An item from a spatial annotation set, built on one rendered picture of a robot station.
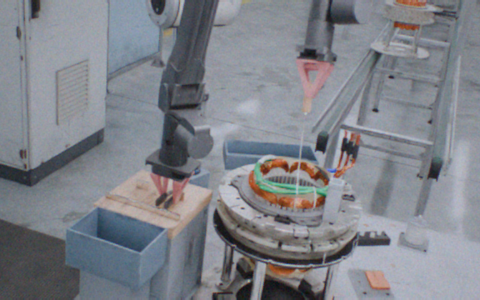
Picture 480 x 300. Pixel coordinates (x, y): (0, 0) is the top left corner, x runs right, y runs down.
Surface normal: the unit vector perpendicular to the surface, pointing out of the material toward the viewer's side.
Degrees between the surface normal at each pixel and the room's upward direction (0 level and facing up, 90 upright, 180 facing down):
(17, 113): 90
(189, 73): 105
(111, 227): 90
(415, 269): 0
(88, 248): 90
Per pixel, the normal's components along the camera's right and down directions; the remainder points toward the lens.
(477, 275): 0.11, -0.91
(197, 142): 0.53, 0.44
